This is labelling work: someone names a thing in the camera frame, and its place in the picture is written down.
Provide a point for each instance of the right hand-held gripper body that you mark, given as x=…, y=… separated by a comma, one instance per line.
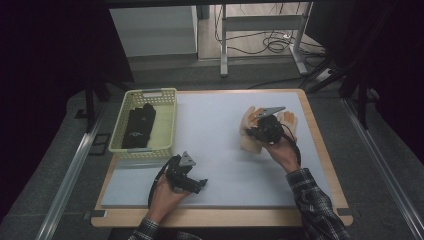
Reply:
x=268, y=128

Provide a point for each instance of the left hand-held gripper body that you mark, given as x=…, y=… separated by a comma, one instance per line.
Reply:
x=178, y=173

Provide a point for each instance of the beige glove orange fingertips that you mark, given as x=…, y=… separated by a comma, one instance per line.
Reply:
x=289, y=120
x=248, y=141

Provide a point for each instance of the yellow-green plastic basket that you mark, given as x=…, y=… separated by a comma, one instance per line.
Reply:
x=166, y=126

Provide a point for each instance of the person's left hand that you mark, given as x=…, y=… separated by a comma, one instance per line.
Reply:
x=165, y=196

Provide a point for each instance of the person's right hand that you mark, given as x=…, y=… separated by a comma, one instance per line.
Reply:
x=283, y=153

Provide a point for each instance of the white table mat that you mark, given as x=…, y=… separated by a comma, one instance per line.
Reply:
x=216, y=150

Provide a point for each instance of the black gloves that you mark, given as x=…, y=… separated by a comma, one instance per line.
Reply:
x=138, y=128

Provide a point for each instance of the black tripod stand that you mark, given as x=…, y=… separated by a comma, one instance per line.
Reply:
x=346, y=76

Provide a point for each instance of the white cabinet panel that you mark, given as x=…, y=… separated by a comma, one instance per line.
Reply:
x=153, y=30

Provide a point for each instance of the small black frame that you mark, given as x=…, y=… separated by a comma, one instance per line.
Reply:
x=100, y=144

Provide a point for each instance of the white desk frame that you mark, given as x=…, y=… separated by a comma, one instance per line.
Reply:
x=260, y=22

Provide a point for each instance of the metal floor rail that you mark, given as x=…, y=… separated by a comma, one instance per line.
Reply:
x=66, y=186
x=383, y=166

